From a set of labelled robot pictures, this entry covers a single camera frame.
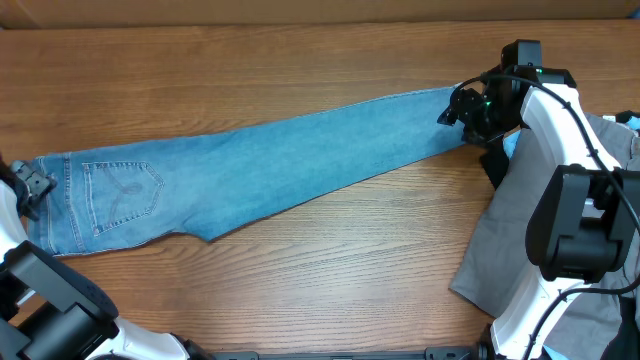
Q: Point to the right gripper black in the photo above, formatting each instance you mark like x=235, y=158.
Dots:
x=461, y=110

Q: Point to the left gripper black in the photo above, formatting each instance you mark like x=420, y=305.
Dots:
x=41, y=183

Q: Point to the light blue denim jeans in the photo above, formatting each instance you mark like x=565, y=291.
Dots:
x=120, y=197

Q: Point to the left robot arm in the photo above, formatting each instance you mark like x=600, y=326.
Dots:
x=50, y=311

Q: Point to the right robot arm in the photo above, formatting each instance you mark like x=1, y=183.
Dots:
x=583, y=225

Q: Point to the light blue garment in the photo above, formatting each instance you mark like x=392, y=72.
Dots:
x=510, y=143

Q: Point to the black garment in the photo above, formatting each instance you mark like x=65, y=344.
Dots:
x=495, y=163

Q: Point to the grey trousers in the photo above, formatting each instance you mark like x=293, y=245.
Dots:
x=594, y=326

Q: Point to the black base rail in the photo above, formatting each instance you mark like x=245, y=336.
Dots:
x=340, y=355

